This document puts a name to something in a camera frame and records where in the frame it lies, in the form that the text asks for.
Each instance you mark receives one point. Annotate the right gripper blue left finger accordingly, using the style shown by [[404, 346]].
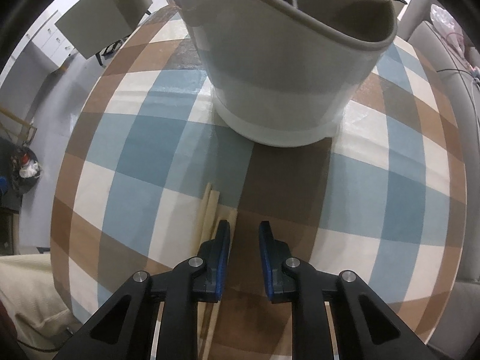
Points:
[[155, 316]]

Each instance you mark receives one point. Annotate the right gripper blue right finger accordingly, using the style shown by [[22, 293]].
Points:
[[333, 316]]

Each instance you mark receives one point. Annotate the white utensil holder bucket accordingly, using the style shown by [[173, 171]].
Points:
[[283, 71]]

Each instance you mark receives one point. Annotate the wooden chopstick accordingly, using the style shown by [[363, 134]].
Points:
[[204, 213], [208, 312]]

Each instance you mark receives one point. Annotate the grey sofa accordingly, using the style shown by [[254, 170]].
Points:
[[457, 335]]

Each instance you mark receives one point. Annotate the checkered tablecloth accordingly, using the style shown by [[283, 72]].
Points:
[[385, 198]]

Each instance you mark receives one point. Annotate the beige armchair near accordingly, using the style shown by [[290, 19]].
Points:
[[93, 25]]

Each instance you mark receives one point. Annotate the white drawer cabinet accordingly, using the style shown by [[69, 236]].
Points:
[[44, 39]]

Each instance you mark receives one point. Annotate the white plastic bag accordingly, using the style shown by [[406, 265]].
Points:
[[447, 26]]

